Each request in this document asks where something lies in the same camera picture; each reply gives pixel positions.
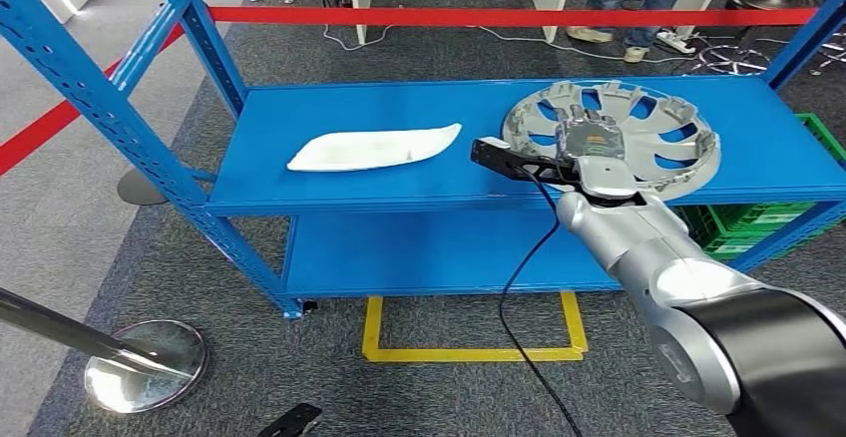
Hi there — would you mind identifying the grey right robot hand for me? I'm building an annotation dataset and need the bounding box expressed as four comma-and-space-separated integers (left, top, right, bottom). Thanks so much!
554, 104, 626, 161

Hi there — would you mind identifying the silver wheel hubcap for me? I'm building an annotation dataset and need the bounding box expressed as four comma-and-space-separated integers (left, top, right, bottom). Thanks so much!
501, 79, 721, 203

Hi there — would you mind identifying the white plastic car part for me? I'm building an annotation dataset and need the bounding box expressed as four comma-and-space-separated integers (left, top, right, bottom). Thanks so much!
285, 122, 463, 174

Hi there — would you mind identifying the blue metal shelf rack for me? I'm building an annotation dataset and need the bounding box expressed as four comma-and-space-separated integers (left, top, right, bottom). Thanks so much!
0, 0, 846, 321

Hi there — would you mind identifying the green plastic crate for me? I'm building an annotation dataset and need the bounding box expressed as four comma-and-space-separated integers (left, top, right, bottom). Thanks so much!
673, 113, 846, 237
700, 221, 821, 262

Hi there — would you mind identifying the red barrier belt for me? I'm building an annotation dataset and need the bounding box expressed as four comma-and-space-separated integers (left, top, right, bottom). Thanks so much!
0, 22, 188, 178
208, 5, 817, 29

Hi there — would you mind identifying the yellow floor tape square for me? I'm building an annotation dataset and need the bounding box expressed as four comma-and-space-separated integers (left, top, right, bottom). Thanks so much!
361, 290, 590, 364

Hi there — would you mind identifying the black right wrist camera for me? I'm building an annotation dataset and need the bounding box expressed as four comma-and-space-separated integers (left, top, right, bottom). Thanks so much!
470, 136, 583, 188

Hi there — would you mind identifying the white floor cable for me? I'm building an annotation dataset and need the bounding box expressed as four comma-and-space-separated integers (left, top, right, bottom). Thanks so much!
322, 22, 692, 65

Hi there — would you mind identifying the black camera cable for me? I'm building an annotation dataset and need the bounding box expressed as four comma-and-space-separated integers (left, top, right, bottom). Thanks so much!
499, 169, 583, 437

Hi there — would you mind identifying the black stanchion post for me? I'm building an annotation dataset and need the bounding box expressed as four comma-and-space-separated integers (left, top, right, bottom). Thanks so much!
117, 168, 170, 208

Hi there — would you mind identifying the chrome stanchion post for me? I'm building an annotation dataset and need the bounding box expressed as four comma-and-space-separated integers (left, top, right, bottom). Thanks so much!
0, 286, 210, 415

